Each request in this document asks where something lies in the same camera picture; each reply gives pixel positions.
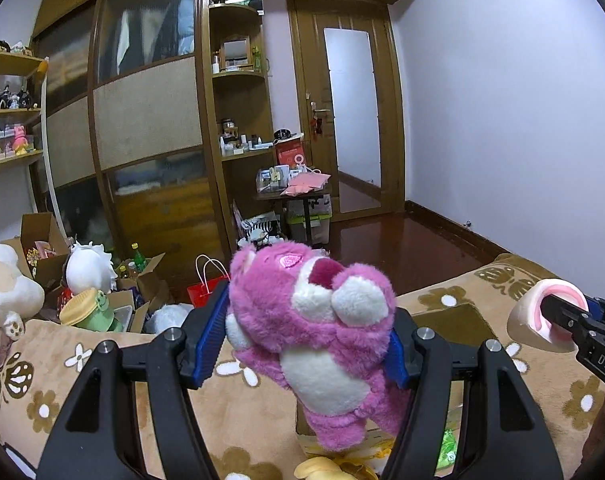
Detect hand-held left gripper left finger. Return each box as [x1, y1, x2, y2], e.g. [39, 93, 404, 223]
[37, 280, 231, 480]

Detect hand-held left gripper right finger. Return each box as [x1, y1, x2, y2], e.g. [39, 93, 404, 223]
[382, 309, 563, 480]

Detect pink cream roll plush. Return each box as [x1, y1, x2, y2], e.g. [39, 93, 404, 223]
[507, 278, 583, 354]

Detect pink bear plush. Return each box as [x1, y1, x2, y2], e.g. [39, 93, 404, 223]
[225, 241, 412, 452]

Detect red paper bag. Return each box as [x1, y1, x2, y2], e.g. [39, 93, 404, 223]
[186, 254, 232, 309]

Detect white fluffy plush ball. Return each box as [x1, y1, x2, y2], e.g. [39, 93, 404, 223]
[142, 302, 195, 336]

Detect green tissue pack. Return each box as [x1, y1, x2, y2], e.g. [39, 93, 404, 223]
[435, 427, 458, 465]

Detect beige floral blanket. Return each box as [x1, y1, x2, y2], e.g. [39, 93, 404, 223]
[0, 252, 605, 480]

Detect lace-trimmed basket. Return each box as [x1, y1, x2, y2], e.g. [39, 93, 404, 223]
[236, 212, 284, 252]

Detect green frog plush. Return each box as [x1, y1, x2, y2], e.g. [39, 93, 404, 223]
[58, 287, 126, 334]

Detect yellow plush toy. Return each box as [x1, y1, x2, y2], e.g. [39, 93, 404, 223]
[294, 455, 380, 480]

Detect white-haired plush doll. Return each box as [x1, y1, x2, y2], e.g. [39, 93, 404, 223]
[64, 240, 119, 295]

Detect clear plastic storage bin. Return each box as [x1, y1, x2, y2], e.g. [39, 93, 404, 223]
[284, 199, 332, 247]

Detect small folding table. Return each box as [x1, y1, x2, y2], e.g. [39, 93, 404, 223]
[254, 180, 333, 250]

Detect pink paper sheets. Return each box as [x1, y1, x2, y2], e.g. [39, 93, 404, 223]
[279, 169, 331, 197]

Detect tall open cardboard box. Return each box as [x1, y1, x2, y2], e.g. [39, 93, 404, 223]
[1, 212, 72, 293]

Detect red flat box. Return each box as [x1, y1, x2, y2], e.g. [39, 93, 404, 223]
[274, 140, 307, 169]

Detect large cream plush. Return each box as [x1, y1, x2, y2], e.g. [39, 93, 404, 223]
[0, 244, 46, 358]

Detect brown wooden wardrobe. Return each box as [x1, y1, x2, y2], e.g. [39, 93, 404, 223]
[30, 0, 430, 283]

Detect brown wooden door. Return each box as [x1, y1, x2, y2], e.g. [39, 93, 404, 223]
[287, 0, 407, 222]

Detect pink round figurine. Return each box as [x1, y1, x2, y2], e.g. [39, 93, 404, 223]
[11, 124, 35, 155]

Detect small framed mirror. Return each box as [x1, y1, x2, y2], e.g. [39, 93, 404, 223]
[221, 35, 251, 69]

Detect row of small figurines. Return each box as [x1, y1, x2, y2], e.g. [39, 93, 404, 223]
[0, 76, 42, 112]

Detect wooden wall shelf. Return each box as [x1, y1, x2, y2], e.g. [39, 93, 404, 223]
[0, 40, 49, 176]

